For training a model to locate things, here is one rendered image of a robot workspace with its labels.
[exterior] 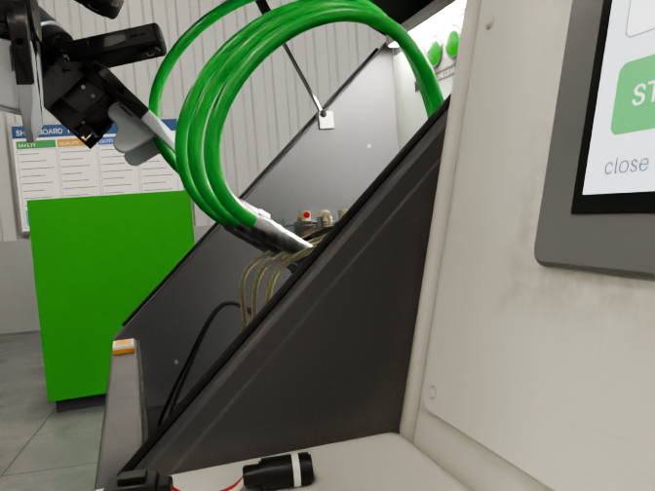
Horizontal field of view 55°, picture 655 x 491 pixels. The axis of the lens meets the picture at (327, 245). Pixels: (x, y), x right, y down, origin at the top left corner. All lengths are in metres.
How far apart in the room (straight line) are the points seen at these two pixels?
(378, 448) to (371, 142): 0.80
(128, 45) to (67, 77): 0.08
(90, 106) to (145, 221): 3.29
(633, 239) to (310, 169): 0.88
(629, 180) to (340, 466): 0.25
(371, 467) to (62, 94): 0.55
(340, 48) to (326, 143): 6.51
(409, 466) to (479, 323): 0.10
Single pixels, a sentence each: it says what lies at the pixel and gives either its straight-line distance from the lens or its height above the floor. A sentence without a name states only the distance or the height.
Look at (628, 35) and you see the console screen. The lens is 0.34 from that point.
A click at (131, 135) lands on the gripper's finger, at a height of 1.24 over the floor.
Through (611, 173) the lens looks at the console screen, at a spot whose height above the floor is 1.15.
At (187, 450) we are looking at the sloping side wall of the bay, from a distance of 0.46.
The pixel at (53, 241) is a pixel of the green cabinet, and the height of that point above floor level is 1.05.
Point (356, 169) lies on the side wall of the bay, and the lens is 1.16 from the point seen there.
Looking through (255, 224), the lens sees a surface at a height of 1.14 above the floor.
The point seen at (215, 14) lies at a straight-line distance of 0.82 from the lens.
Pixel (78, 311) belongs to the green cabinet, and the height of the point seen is 0.61.
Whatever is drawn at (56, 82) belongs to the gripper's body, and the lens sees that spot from 0.83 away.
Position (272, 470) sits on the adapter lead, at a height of 0.99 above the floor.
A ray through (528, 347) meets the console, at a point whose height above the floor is 1.07.
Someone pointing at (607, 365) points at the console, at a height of 1.07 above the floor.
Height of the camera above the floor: 1.15
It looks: 4 degrees down
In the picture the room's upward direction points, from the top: 4 degrees counter-clockwise
